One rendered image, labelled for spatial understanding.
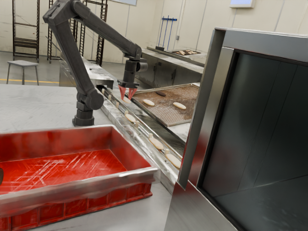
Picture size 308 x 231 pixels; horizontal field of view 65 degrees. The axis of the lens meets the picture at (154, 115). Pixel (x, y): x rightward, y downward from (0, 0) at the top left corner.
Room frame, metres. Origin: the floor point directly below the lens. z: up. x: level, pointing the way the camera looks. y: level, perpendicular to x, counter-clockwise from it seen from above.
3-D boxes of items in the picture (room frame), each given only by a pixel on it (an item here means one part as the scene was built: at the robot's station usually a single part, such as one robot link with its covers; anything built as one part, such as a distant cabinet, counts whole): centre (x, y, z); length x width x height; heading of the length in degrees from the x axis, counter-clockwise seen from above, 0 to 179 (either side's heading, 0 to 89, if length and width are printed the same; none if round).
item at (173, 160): (0.78, -0.10, 0.86); 0.10 x 0.04 x 0.01; 31
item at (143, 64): (1.25, 0.14, 1.13); 0.11 x 0.09 x 0.12; 143
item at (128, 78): (1.21, 0.16, 1.04); 0.10 x 0.07 x 0.07; 122
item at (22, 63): (3.85, 2.25, 0.23); 0.36 x 0.36 x 0.46; 77
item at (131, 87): (1.22, 0.16, 0.97); 0.07 x 0.07 x 0.09; 32
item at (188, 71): (5.41, -0.38, 0.51); 3.00 x 1.26 x 1.03; 31
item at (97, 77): (2.13, 0.72, 0.89); 1.25 x 0.18 x 0.09; 31
